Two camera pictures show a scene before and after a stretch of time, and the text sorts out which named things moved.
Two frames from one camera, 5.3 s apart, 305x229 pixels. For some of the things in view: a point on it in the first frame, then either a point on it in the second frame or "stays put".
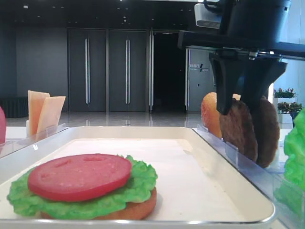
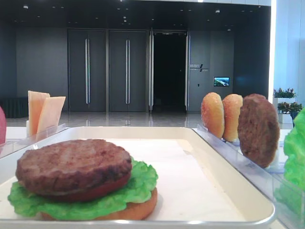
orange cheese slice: x=35 y=100 stays put
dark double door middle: x=127 y=70 stays put
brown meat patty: x=238 y=130 -> x=71 y=167
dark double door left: x=86 y=69 stays put
